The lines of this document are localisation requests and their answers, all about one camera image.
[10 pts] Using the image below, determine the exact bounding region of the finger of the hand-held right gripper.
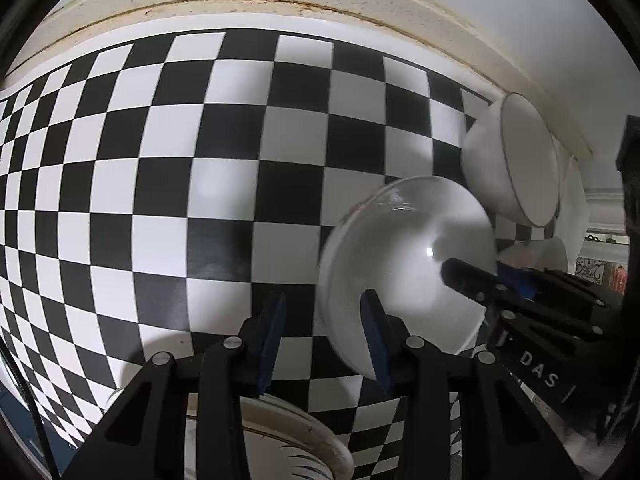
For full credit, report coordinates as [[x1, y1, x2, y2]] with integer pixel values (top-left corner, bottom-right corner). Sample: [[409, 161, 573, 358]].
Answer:
[[439, 258, 603, 341], [497, 265, 608, 307]]

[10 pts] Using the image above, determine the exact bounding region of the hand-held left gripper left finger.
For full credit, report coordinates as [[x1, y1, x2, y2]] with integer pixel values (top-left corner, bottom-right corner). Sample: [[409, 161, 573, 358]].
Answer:
[[60, 292, 288, 480]]

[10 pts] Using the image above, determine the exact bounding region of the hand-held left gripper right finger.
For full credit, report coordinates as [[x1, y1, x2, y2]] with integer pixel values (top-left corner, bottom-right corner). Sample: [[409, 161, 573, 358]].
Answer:
[[359, 290, 583, 480]]

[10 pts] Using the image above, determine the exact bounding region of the white bowl with blue pattern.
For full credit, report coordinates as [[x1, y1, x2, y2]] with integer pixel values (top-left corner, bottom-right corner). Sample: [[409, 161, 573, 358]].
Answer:
[[495, 236, 569, 273]]

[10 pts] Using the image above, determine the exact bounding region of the plain white bowl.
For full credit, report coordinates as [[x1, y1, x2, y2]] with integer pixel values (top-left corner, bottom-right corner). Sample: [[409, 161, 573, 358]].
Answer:
[[316, 176, 498, 378]]

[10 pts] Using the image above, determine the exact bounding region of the black striped white plate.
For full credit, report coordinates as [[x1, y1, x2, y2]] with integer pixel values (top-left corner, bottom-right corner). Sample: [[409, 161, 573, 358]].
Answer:
[[185, 392, 356, 480]]

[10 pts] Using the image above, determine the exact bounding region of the white bowl with dark rim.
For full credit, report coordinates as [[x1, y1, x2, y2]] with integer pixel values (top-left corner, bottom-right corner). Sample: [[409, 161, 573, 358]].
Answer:
[[460, 92, 561, 227]]

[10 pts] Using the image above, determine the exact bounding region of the white tissue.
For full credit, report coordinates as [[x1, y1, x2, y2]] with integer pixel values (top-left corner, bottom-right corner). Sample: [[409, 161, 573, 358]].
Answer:
[[552, 157, 592, 261]]

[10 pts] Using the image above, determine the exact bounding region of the black and white checkered mat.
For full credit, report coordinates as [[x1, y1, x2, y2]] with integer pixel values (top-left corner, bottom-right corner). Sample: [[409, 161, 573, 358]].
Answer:
[[0, 30, 566, 480]]

